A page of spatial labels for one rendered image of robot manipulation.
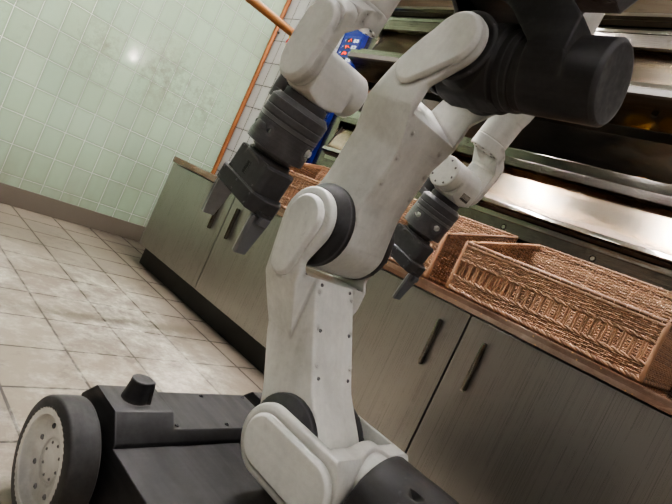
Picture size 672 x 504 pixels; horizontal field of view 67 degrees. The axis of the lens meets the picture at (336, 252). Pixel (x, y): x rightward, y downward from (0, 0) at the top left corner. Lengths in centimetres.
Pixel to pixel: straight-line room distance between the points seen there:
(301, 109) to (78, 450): 58
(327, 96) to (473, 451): 100
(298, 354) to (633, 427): 77
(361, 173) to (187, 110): 250
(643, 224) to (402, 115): 127
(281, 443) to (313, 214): 35
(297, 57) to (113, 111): 248
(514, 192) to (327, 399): 143
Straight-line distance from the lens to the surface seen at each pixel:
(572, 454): 133
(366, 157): 84
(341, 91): 70
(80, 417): 89
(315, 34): 68
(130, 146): 317
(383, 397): 154
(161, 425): 94
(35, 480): 100
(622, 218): 196
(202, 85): 330
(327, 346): 84
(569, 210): 199
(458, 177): 99
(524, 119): 105
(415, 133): 82
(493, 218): 208
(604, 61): 74
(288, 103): 68
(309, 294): 84
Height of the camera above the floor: 63
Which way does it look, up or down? 3 degrees down
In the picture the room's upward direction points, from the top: 25 degrees clockwise
